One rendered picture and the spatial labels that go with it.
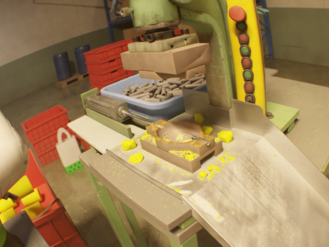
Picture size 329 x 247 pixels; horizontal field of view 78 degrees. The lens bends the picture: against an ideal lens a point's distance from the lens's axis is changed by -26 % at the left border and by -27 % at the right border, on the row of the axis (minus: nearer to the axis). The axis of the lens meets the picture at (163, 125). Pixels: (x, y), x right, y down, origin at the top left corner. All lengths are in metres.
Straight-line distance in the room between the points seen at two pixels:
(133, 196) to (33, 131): 2.52
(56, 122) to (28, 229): 2.42
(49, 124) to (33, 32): 6.09
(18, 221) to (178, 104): 0.58
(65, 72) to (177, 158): 6.99
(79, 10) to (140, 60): 8.82
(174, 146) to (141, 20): 0.25
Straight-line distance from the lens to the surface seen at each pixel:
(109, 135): 0.73
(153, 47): 0.45
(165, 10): 0.46
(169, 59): 0.42
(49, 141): 3.01
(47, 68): 8.79
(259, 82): 0.62
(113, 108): 0.72
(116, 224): 0.92
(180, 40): 0.46
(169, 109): 0.75
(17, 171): 0.54
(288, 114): 0.72
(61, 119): 3.00
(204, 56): 0.46
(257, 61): 0.61
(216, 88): 0.62
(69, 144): 2.58
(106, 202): 0.85
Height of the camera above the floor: 1.29
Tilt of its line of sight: 25 degrees down
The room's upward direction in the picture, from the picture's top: 11 degrees counter-clockwise
